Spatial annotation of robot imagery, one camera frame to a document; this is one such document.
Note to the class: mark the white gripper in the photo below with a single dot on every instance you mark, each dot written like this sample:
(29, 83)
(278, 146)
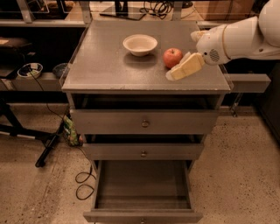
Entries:
(210, 46)

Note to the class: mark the red apple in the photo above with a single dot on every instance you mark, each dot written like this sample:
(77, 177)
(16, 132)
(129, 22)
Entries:
(172, 57)

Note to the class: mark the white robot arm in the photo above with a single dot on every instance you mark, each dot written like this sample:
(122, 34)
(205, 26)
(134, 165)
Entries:
(256, 38)

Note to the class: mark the grey drawer cabinet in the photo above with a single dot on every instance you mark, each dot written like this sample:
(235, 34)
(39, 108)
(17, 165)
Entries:
(141, 131)

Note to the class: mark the grey top drawer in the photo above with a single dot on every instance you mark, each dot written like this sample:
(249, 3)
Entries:
(167, 115)

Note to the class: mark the grey drawer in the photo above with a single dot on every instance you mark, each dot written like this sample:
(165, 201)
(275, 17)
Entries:
(142, 192)
(143, 147)
(167, 115)

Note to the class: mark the grey middle drawer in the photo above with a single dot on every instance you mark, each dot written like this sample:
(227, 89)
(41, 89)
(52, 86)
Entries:
(143, 147)

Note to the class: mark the grey bottom drawer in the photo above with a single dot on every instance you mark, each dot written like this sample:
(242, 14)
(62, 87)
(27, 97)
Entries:
(142, 192)

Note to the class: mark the brown cardboard box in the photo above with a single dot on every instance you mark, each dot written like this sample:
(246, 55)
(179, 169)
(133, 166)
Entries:
(224, 9)

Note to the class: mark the white paper bowl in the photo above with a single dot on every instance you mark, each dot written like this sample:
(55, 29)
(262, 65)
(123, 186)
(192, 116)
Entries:
(139, 44)

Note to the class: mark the black monitor stand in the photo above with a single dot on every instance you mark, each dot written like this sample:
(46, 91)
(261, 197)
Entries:
(121, 9)

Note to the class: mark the dark bowl on shelf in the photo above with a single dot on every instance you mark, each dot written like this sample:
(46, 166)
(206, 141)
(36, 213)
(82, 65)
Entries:
(60, 70)

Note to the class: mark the green snack bag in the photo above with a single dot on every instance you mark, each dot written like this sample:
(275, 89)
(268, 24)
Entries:
(70, 131)

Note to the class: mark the grey shelf rack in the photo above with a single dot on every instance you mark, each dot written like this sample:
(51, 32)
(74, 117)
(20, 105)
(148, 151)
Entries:
(43, 81)

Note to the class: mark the white patterned bowl on shelf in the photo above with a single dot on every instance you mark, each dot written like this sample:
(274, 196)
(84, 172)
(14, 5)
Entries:
(30, 71)

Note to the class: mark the black stand leg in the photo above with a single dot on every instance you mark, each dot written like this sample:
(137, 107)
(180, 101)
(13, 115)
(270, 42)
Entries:
(16, 129)

